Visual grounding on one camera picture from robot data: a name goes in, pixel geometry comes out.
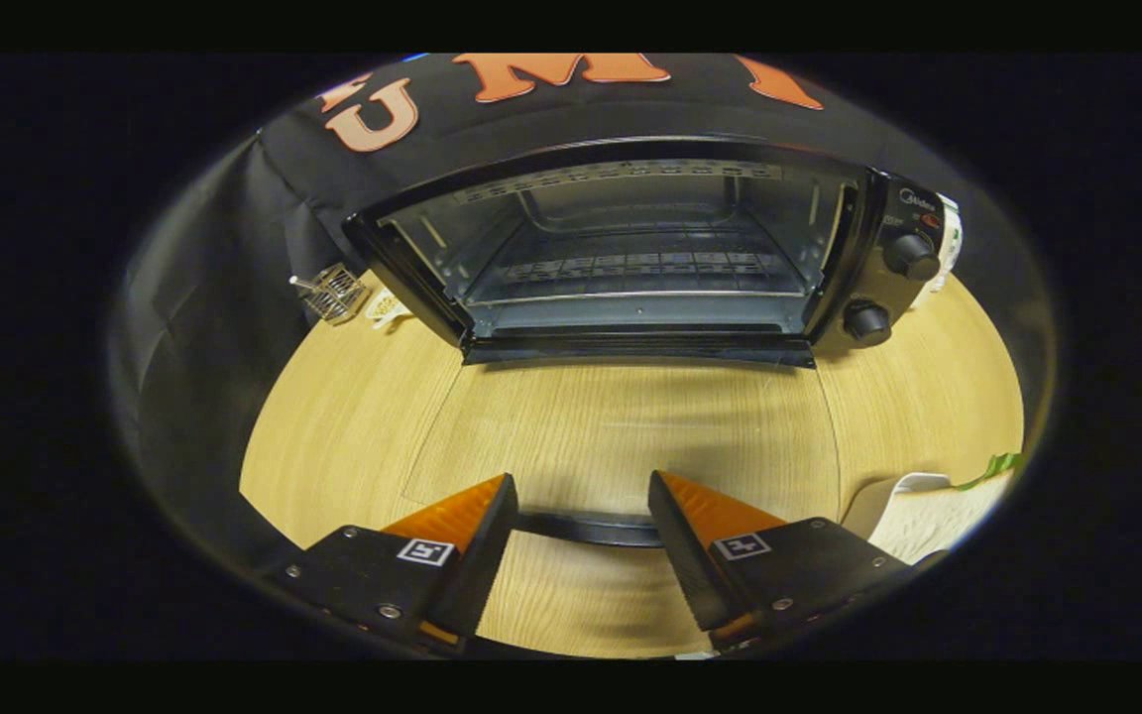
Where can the black backdrop cloth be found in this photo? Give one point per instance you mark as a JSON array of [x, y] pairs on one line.
[[234, 297]]

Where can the small white object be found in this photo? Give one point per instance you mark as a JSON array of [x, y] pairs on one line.
[[388, 307]]

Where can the black toaster oven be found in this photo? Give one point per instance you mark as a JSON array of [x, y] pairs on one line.
[[893, 293]]

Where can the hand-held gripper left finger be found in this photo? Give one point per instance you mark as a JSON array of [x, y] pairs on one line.
[[482, 555]]

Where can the lettuce sandwich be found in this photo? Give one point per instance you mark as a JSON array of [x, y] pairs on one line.
[[948, 516]]

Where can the white pop-up toaster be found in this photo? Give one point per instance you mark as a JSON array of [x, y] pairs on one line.
[[950, 243]]

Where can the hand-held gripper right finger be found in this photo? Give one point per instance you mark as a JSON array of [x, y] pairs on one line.
[[685, 555]]

